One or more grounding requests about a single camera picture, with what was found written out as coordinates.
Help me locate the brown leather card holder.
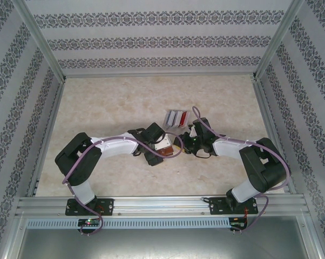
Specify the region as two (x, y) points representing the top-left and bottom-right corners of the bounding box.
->
(158, 145), (177, 159)

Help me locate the clear acrylic card stand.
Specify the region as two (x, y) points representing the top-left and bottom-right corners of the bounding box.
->
(163, 108), (193, 132)

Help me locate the red card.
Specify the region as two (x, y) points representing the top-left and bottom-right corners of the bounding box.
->
(178, 112), (191, 128)

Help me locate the steel sheet panel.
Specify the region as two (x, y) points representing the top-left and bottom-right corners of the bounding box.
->
(15, 215), (319, 259)

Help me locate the left controller board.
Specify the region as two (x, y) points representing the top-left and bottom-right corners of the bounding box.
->
(78, 218), (101, 228)

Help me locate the aluminium mounting rail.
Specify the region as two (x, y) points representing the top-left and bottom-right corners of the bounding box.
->
(15, 193), (310, 216)

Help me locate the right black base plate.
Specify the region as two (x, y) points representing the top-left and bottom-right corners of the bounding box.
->
(208, 196), (259, 216)

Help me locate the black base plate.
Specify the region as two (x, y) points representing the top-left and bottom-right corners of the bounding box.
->
(208, 196), (259, 216)
(65, 198), (115, 216)

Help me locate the grey slotted cable duct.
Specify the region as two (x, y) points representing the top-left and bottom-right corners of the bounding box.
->
(26, 217), (231, 229)

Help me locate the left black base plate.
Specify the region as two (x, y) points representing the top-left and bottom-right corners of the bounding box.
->
(65, 198), (115, 216)

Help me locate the aluminium side rail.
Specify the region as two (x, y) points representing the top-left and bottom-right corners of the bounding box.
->
(26, 79), (67, 197)
(252, 79), (298, 194)

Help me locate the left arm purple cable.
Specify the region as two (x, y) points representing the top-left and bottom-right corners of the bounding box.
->
(62, 134), (184, 237)

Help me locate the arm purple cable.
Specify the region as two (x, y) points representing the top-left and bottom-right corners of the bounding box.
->
(191, 106), (292, 236)
(62, 134), (184, 237)

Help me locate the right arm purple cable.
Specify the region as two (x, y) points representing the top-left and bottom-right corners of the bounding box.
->
(191, 106), (292, 236)

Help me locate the aluminium frame post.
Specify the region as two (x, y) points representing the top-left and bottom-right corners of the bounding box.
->
(11, 0), (67, 81)
(252, 0), (306, 81)

